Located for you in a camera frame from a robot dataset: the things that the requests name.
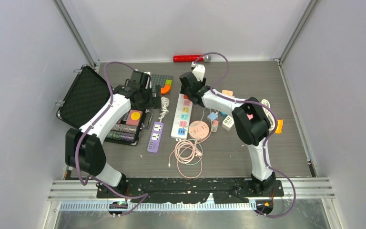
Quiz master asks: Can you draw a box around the black poker chip case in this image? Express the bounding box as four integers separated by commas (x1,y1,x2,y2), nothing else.
57,66,147,146

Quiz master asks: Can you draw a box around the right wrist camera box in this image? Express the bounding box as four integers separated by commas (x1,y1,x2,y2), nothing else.
191,62,205,82

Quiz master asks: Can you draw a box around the orange small object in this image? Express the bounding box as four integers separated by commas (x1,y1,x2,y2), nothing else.
275,119,284,134

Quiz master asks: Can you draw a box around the pink coiled cable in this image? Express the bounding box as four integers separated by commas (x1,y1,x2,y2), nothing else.
168,139,204,179

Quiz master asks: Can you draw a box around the light blue charger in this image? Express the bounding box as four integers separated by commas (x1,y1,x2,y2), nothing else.
206,112,218,123

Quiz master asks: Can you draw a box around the white coiled cord with plug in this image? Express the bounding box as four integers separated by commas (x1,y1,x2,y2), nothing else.
157,96,170,123

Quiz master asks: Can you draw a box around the grey lego baseplate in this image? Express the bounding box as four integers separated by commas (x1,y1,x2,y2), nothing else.
151,74,173,92

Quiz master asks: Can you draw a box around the salmon pink charger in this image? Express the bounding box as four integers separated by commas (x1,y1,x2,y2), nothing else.
211,120,219,133

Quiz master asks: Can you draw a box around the pink triangular power strip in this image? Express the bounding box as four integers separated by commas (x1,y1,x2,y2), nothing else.
247,114,254,120

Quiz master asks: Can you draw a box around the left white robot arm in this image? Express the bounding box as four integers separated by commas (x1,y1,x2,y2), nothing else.
65,70,161,198

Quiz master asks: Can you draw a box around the white cable bundle right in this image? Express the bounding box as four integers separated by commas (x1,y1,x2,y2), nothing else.
260,99,274,116

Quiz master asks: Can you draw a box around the pink round power socket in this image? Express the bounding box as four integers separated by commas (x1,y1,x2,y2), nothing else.
188,120,210,140

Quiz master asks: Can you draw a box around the red glitter microphone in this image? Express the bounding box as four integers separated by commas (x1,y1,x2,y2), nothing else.
173,55,212,62

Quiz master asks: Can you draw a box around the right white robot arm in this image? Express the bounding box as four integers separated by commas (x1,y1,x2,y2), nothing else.
179,72,276,196

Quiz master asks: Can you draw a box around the white multicolour power strip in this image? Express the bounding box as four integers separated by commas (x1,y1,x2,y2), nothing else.
171,94,193,141

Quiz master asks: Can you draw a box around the white USB power strip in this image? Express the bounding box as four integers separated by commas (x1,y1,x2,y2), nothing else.
222,115,234,131

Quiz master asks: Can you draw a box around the purple power strip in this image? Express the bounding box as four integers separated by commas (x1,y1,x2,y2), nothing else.
147,122,163,154

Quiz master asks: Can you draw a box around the beige cube adapter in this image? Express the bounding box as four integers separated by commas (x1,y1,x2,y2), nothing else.
221,90,233,97

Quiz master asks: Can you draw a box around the orange curved lego piece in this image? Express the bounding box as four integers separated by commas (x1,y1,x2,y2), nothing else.
161,84,171,95

